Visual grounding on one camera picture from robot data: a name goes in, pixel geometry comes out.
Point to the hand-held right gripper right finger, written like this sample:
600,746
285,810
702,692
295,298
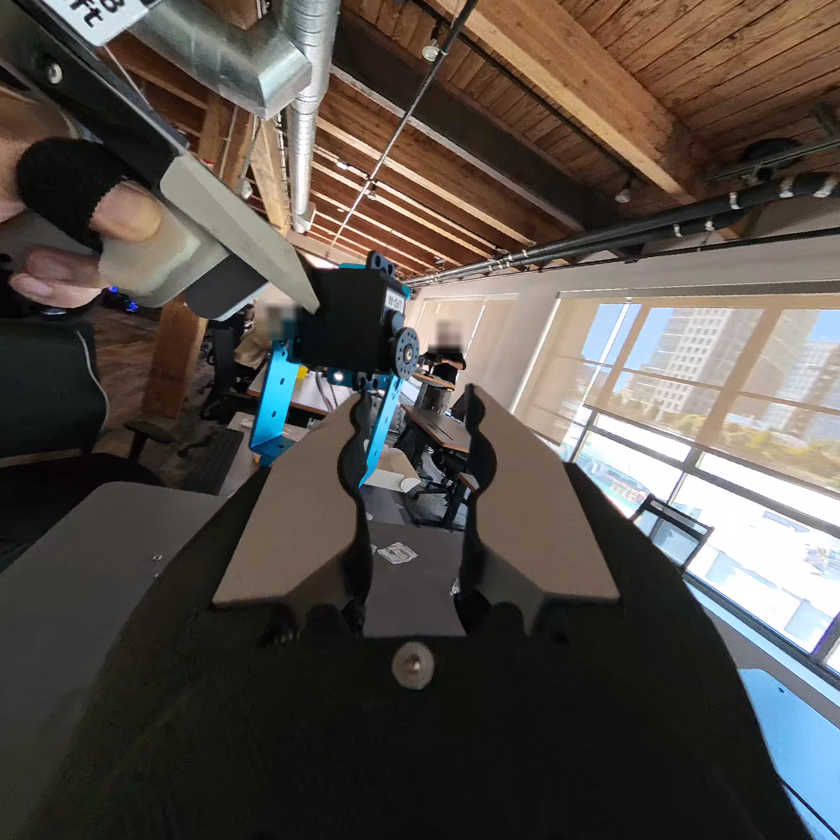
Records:
538,531

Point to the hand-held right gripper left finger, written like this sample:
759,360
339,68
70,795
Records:
289,531

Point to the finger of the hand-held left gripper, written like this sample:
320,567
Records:
236,223

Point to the blue hobby robot arm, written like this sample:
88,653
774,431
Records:
269,407

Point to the black servo with blue bracket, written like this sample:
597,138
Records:
348,328

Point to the grey desk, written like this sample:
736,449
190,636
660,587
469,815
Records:
420,590

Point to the wooden side desk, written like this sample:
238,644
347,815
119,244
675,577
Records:
439,426

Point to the person's left hand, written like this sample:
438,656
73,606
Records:
128,213

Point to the black keyboard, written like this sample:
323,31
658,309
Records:
213,463

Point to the small clear plastic bag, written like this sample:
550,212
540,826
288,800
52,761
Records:
397,553

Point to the city view window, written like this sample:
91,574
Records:
722,525

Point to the metal ceiling conduit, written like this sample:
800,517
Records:
421,98

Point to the black office chair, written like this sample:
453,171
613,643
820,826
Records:
46,387

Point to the track spot light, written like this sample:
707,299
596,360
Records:
430,50

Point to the black ceiling pipe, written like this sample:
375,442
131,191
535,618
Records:
656,233

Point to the silver air duct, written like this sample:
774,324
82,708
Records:
216,59

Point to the black frame chair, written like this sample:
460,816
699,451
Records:
681,512

